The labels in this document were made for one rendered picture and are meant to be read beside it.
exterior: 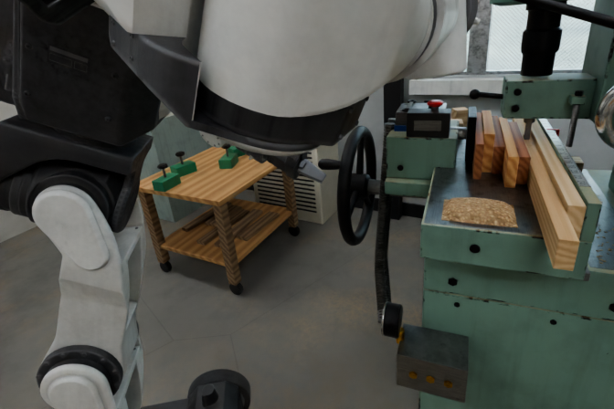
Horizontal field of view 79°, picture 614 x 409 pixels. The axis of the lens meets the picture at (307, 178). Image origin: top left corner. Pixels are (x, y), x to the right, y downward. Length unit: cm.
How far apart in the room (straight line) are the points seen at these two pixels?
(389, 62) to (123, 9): 12
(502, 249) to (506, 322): 22
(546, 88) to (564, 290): 34
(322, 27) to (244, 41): 3
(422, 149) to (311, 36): 63
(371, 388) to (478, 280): 85
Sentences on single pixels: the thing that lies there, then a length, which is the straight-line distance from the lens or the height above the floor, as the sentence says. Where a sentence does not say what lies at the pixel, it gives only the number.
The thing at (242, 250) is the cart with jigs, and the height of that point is 18.
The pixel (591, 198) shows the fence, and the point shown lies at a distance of 58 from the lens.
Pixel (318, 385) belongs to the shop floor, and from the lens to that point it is 151.
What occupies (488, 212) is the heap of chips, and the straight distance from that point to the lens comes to 60.
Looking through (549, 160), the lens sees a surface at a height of 95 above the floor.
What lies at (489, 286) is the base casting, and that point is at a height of 74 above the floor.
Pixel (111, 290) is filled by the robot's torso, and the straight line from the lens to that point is 72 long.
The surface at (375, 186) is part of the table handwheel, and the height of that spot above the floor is 82.
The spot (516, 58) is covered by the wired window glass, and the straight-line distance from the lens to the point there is 218.
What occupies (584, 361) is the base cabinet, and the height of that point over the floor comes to 62.
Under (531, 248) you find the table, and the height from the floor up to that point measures 88.
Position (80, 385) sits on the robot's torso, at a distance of 84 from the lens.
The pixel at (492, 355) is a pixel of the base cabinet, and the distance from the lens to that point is 85.
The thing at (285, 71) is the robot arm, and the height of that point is 117.
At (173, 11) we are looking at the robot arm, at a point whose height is 120.
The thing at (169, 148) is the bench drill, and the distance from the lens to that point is 261.
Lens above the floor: 119
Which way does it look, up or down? 23 degrees down
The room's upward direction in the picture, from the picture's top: 5 degrees counter-clockwise
